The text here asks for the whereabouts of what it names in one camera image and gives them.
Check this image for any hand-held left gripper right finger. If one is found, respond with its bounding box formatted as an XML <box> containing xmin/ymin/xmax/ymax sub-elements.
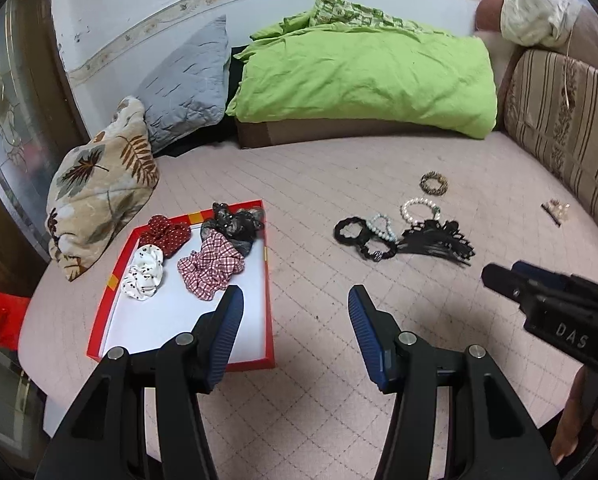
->
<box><xmin>347</xmin><ymin>285</ymin><xmax>562</xmax><ymax>480</ymax></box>

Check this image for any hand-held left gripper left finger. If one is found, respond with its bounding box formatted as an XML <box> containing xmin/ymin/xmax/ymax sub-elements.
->
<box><xmin>34</xmin><ymin>285</ymin><xmax>245</xmax><ymax>480</ymax></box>

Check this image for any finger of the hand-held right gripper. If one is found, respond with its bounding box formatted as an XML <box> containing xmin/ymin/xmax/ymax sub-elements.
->
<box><xmin>511</xmin><ymin>260</ymin><xmax>572</xmax><ymax>292</ymax></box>
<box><xmin>481</xmin><ymin>263</ymin><xmax>534</xmax><ymax>311</ymax></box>

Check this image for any red shallow box tray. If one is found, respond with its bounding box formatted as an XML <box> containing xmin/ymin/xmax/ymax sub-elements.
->
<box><xmin>86</xmin><ymin>199</ymin><xmax>276</xmax><ymax>372</ymax></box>

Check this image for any black hair tie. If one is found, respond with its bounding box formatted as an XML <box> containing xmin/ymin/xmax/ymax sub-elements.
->
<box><xmin>334</xmin><ymin>216</ymin><xmax>375</xmax><ymax>247</ymax></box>
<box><xmin>360</xmin><ymin>240</ymin><xmax>399</xmax><ymax>262</ymax></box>

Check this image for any black beaded hair claw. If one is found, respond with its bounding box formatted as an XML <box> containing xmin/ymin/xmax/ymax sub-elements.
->
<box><xmin>394</xmin><ymin>217</ymin><xmax>476</xmax><ymax>267</ymax></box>

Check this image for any pale blue bead bracelet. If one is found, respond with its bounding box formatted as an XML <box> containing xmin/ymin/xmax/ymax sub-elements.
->
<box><xmin>368</xmin><ymin>214</ymin><xmax>397</xmax><ymax>243</ymax></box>

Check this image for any white pearl bracelet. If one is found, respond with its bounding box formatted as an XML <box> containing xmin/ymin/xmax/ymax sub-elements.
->
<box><xmin>400</xmin><ymin>198</ymin><xmax>440</xmax><ymax>226</ymax></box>

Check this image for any gold beaded bracelet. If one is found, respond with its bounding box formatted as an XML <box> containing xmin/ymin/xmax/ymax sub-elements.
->
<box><xmin>420</xmin><ymin>171</ymin><xmax>450</xmax><ymax>196</ymax></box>

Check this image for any person's right hand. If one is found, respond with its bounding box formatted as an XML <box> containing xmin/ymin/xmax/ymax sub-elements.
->
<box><xmin>549</xmin><ymin>365</ymin><xmax>598</xmax><ymax>466</ymax></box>

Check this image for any small gold hair clip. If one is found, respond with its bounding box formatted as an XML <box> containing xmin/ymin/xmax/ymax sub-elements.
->
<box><xmin>541</xmin><ymin>199</ymin><xmax>570</xmax><ymax>227</ymax></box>

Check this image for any red plaid scrunchie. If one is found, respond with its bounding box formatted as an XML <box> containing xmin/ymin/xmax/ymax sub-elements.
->
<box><xmin>177</xmin><ymin>232</ymin><xmax>246</xmax><ymax>302</ymax></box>

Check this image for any white black-dotted scrunchie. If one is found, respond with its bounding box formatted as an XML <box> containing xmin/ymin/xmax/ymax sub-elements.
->
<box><xmin>122</xmin><ymin>245</ymin><xmax>165</xmax><ymax>302</ymax></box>

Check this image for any dark sheer scrunchie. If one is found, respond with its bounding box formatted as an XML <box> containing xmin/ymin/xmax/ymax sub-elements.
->
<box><xmin>200</xmin><ymin>201</ymin><xmax>266</xmax><ymax>256</ymax></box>

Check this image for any red polka dot scrunchie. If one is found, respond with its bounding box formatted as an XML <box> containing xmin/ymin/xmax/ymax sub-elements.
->
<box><xmin>138</xmin><ymin>214</ymin><xmax>192</xmax><ymax>260</ymax></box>

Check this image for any striped beige sofa cushion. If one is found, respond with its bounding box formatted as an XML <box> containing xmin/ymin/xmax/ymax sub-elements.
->
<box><xmin>501</xmin><ymin>49</ymin><xmax>598</xmax><ymax>256</ymax></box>

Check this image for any leaf print pillow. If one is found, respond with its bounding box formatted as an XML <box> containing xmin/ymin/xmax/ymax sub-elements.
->
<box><xmin>46</xmin><ymin>96</ymin><xmax>161</xmax><ymax>282</ymax></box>

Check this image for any brown mattress base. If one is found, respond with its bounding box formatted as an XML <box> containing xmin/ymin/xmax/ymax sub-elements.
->
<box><xmin>235</xmin><ymin>115</ymin><xmax>470</xmax><ymax>150</ymax></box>

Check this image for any red bag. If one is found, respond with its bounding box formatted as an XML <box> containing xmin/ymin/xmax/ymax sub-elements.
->
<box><xmin>0</xmin><ymin>290</ymin><xmax>32</xmax><ymax>351</ymax></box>

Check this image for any grey quilted pillow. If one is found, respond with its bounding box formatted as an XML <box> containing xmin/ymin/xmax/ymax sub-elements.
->
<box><xmin>132</xmin><ymin>14</ymin><xmax>231</xmax><ymax>153</ymax></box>

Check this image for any lime green duvet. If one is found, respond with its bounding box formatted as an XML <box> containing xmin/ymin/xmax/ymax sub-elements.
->
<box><xmin>225</xmin><ymin>16</ymin><xmax>498</xmax><ymax>140</ymax></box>

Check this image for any white cloth bundle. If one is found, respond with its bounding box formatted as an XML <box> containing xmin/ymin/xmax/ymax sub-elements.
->
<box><xmin>499</xmin><ymin>0</ymin><xmax>584</xmax><ymax>51</ymax></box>

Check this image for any brown cushion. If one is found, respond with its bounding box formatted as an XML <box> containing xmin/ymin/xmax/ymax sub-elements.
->
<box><xmin>475</xmin><ymin>0</ymin><xmax>504</xmax><ymax>36</ymax></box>

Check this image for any wooden door with stained glass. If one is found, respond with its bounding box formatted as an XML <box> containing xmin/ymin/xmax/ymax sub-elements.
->
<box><xmin>0</xmin><ymin>0</ymin><xmax>90</xmax><ymax>261</ymax></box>

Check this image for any green patterned cloth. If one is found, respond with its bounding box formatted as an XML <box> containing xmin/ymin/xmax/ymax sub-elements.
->
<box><xmin>306</xmin><ymin>0</ymin><xmax>420</xmax><ymax>31</ymax></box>

